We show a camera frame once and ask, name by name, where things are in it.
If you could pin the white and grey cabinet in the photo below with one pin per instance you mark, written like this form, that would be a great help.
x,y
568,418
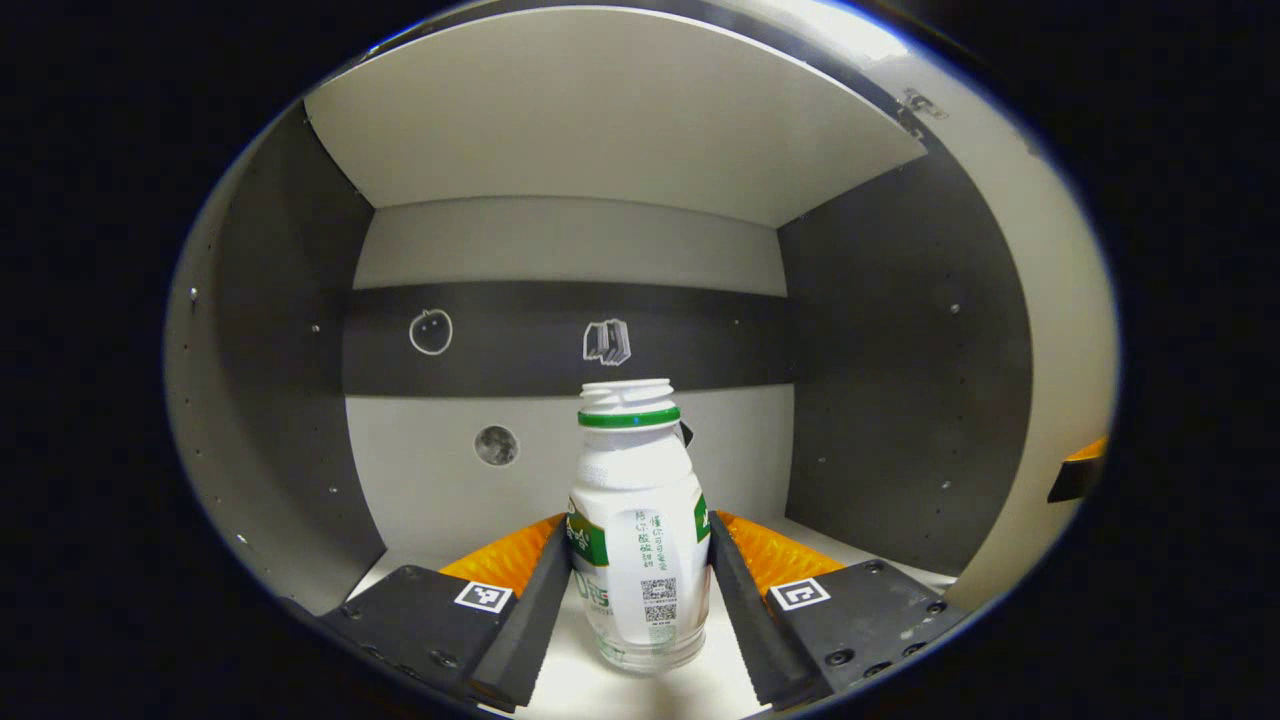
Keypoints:
x,y
560,240

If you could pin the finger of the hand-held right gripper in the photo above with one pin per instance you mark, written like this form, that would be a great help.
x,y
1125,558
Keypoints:
x,y
1072,485

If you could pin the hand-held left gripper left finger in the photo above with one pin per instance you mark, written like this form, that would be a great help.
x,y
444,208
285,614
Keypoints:
x,y
530,620

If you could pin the white plastic bottle green label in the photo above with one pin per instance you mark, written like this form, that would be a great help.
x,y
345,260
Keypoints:
x,y
640,500

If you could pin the metal door hinge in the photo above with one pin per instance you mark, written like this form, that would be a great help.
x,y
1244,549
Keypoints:
x,y
920,108

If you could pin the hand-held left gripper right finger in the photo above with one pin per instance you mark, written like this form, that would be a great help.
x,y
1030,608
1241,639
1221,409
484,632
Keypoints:
x,y
745,620

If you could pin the white cabinet shelf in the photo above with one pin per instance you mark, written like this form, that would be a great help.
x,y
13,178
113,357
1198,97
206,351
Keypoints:
x,y
600,110

